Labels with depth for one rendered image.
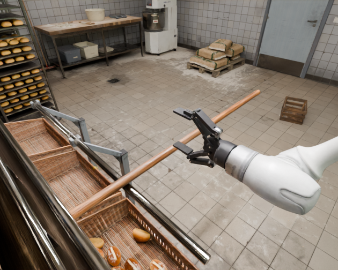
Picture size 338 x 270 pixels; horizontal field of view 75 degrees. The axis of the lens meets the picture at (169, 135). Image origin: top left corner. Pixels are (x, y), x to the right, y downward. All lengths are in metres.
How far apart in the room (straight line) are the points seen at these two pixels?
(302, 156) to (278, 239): 1.54
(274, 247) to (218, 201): 0.58
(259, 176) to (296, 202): 0.09
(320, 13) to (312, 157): 4.64
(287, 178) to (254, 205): 1.75
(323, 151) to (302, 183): 0.16
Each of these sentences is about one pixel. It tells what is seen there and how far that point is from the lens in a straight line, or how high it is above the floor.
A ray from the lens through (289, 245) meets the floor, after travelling 2.18.
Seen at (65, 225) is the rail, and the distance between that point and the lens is 0.41.
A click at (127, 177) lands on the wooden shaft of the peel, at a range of 0.75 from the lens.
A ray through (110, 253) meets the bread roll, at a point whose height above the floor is 0.64.
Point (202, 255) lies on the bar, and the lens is 0.64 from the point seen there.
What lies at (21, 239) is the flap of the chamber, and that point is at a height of 1.40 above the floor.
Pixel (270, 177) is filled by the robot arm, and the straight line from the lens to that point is 0.56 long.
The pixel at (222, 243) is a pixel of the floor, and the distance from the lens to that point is 2.01.
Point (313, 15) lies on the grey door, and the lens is 5.27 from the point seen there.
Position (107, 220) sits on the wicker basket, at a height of 0.67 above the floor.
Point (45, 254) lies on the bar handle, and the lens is 0.35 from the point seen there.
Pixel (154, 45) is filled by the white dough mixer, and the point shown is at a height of 0.27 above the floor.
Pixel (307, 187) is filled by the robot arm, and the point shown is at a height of 1.38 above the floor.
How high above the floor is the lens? 1.75
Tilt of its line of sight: 36 degrees down
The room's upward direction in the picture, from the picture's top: straight up
